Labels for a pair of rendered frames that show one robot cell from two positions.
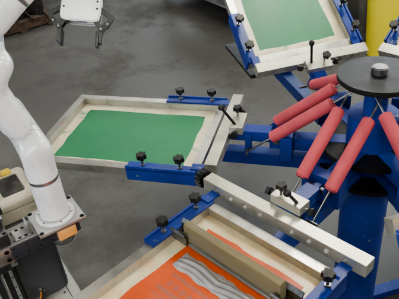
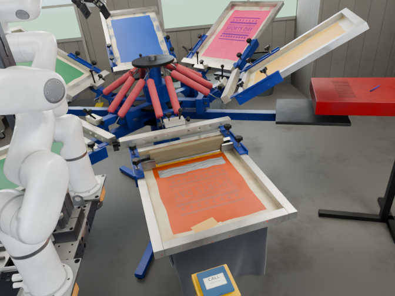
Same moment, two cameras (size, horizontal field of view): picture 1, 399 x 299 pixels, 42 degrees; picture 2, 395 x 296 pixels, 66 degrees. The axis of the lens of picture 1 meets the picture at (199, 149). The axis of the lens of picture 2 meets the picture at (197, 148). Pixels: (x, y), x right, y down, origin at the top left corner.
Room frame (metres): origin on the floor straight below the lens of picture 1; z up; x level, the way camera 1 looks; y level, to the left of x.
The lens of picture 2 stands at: (0.45, 1.17, 1.85)
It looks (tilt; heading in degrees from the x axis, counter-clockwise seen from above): 30 degrees down; 298
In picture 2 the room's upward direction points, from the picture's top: 5 degrees counter-clockwise
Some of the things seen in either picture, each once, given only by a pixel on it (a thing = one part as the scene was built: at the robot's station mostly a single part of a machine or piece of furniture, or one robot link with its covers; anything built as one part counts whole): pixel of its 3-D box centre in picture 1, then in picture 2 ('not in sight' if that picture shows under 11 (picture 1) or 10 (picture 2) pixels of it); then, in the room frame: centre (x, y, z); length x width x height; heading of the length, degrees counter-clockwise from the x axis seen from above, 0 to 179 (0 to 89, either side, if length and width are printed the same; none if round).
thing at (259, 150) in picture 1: (224, 152); (90, 145); (1.92, -0.11, 0.90); 1.24 x 0.06 x 0.06; 72
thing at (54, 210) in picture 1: (48, 194); (76, 171); (1.34, 0.50, 1.21); 0.16 x 0.13 x 0.15; 30
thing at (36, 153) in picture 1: (35, 155); (65, 135); (1.33, 0.50, 1.37); 0.13 x 0.10 x 0.16; 27
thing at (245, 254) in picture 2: not in sight; (222, 256); (0.83, 0.30, 0.74); 0.45 x 0.03 x 0.43; 42
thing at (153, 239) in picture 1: (181, 225); (136, 165); (1.39, 0.09, 0.98); 0.30 x 0.05 x 0.07; 132
